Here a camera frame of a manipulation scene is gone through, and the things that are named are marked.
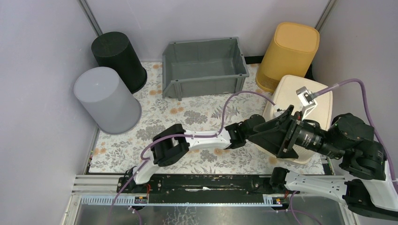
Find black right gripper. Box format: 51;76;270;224
246;104;342;158

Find cream perforated plastic basket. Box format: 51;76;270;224
256;74;333;165

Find grey plastic crate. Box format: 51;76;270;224
162;37;249;100

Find yellow slatted waste basket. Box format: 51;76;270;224
255;22;320;92

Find grey round plastic bin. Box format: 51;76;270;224
74;67;142;135

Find black ribbed waste bin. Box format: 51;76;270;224
91;31;147;94

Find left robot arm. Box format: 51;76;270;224
127;114;265;193

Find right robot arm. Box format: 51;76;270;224
246;105;398;221

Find floral patterned table mat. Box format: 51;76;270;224
88;62;324;175

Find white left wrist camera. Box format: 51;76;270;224
273;108;286;119

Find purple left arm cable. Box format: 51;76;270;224
106;90;277;225

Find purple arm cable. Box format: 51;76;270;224
106;90;277;225
287;78;398;225

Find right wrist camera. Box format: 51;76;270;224
296;87;318;120

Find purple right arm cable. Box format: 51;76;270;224
287;78;398;225

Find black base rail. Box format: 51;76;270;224
116;174;292;205

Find right aluminium frame post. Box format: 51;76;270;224
314;0;339;33

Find aluminium frame post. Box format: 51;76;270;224
314;0;339;33
77;0;103;36

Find left aluminium frame post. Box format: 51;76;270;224
77;0;103;36

